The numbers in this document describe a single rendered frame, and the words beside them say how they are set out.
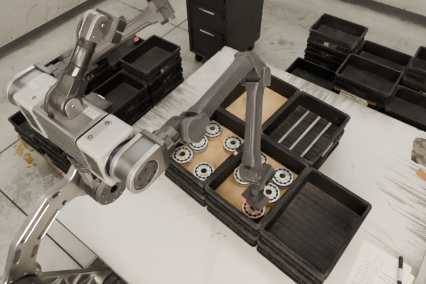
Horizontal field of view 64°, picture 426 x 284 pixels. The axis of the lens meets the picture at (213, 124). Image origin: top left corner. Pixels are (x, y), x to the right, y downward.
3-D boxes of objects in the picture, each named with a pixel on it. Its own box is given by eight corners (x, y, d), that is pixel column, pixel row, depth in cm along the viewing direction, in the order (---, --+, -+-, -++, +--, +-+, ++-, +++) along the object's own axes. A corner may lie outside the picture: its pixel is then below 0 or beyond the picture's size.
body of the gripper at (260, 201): (250, 186, 146) (251, 177, 140) (269, 200, 141) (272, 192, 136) (240, 196, 143) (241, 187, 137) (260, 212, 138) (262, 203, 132)
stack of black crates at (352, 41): (353, 70, 318) (369, 27, 284) (340, 87, 302) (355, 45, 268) (313, 54, 334) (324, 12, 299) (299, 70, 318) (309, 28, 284)
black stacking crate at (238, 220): (255, 240, 146) (258, 229, 138) (204, 199, 159) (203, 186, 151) (305, 179, 165) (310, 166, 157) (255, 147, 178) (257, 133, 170)
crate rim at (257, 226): (257, 231, 139) (258, 229, 137) (203, 188, 152) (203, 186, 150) (309, 168, 158) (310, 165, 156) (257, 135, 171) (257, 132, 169)
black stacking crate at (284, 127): (305, 179, 165) (310, 165, 157) (256, 146, 178) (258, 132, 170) (345, 131, 184) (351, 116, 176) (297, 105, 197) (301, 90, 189)
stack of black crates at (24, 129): (43, 156, 258) (30, 137, 241) (19, 138, 270) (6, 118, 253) (85, 123, 279) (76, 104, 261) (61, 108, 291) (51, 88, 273)
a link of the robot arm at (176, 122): (158, 129, 103) (169, 130, 99) (180, 108, 108) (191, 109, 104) (172, 151, 107) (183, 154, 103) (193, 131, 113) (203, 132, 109)
